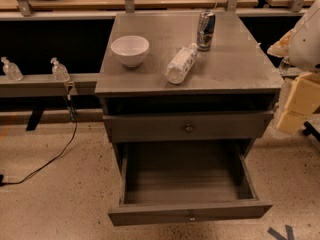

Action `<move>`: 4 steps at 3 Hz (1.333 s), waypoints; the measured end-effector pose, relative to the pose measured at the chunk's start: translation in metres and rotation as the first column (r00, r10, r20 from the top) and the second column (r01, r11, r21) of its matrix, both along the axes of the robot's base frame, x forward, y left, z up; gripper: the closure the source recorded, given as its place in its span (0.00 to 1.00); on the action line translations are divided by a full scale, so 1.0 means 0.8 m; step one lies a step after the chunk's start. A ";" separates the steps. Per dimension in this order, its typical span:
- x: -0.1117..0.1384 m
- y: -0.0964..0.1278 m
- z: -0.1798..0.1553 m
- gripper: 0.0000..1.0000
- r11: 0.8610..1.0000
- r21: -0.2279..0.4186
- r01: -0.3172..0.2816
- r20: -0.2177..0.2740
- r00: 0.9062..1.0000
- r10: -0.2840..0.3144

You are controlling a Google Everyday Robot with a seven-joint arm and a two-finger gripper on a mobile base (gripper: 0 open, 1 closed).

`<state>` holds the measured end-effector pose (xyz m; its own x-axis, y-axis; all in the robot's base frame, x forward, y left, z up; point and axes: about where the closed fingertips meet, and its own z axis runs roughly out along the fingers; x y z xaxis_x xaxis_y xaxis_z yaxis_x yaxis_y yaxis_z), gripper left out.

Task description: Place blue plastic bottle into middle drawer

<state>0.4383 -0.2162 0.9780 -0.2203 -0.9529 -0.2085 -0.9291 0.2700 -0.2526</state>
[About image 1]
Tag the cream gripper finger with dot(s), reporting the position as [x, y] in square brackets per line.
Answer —
[303, 101]
[281, 47]

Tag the clear plastic water bottle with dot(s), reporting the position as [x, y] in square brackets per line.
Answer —
[181, 64]

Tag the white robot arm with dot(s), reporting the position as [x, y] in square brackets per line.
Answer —
[301, 45]

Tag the small clear bottle right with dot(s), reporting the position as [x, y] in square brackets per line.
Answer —
[284, 66]

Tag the closed grey upper drawer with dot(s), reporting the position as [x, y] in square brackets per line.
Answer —
[187, 126]

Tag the grey wooden drawer cabinet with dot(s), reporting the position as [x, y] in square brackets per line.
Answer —
[234, 75]

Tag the open grey bottom drawer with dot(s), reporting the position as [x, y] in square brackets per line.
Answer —
[185, 181]

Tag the clear pump bottle far left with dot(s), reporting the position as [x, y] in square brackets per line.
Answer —
[11, 70]

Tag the black chair base leg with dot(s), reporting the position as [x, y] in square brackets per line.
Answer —
[310, 130]

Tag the silver blue drink can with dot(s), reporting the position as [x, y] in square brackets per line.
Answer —
[205, 30]

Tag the white ceramic bowl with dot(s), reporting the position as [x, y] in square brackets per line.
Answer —
[131, 50]

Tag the clear pump bottle on rail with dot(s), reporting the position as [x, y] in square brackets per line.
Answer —
[59, 71]

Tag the grey metal rail shelf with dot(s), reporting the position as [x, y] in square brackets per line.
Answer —
[45, 85]

